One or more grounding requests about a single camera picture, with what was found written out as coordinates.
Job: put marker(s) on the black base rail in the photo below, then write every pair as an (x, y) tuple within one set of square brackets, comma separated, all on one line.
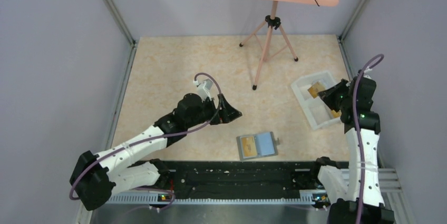
[(227, 182)]

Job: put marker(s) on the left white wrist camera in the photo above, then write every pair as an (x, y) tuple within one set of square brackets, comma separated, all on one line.
[(203, 88)]

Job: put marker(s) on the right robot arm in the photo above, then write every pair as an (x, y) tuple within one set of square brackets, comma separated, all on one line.
[(358, 200)]

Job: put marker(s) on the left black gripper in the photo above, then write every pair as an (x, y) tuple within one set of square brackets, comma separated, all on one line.
[(228, 114)]

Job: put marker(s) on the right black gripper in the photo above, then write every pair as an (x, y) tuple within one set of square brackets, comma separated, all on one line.
[(327, 95)]

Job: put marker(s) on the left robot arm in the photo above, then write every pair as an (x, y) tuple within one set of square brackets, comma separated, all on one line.
[(98, 176)]

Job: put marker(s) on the grey card holder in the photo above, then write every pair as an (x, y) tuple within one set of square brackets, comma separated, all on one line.
[(266, 144)]

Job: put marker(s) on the white divided plastic tray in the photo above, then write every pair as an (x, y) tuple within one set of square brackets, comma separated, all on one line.
[(315, 110)]

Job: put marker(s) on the gold cards in tray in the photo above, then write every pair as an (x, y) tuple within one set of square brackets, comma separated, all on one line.
[(336, 114)]

